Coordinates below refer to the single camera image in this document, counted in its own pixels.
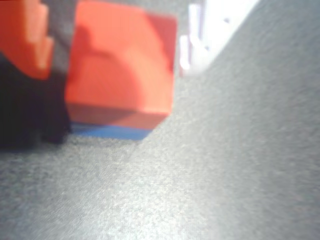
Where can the red cube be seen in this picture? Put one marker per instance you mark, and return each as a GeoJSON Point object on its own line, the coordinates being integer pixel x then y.
{"type": "Point", "coordinates": [120, 65]}

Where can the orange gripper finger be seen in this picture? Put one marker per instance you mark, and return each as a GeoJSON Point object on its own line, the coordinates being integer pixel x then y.
{"type": "Point", "coordinates": [20, 37]}

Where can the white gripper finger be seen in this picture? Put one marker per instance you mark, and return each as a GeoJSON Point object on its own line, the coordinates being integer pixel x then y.
{"type": "Point", "coordinates": [215, 32]}

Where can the blue cube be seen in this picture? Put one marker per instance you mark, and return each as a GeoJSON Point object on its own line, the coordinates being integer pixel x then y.
{"type": "Point", "coordinates": [112, 132]}

